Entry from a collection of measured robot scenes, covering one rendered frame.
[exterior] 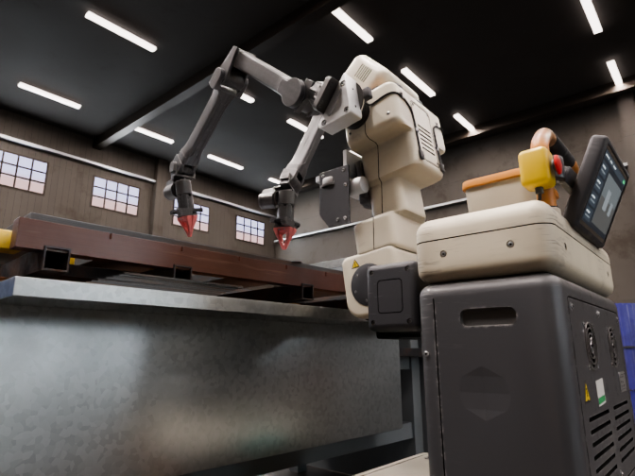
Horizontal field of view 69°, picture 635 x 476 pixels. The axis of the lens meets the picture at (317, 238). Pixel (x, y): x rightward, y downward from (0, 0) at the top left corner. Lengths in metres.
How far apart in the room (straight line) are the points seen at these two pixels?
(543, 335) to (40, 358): 0.88
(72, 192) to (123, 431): 12.04
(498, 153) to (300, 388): 11.73
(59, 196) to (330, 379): 11.72
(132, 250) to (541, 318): 0.86
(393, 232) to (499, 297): 0.39
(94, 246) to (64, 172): 11.98
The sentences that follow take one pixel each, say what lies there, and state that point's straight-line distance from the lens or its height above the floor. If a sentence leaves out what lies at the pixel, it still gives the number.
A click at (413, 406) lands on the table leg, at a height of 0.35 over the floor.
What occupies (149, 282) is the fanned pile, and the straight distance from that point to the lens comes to 1.02.
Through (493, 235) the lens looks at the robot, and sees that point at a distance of 0.85.
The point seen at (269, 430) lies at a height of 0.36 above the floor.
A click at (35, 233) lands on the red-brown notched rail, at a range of 1.09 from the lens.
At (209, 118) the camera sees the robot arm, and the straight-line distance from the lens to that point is 1.66.
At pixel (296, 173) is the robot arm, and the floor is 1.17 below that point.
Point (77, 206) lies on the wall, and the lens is 12.98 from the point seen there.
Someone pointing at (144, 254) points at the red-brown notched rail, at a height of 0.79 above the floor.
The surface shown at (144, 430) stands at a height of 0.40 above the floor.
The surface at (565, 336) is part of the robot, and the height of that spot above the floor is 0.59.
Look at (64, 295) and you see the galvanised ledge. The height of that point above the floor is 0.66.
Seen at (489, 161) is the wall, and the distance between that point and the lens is 12.86.
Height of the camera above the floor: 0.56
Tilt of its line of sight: 14 degrees up
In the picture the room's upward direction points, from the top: straight up
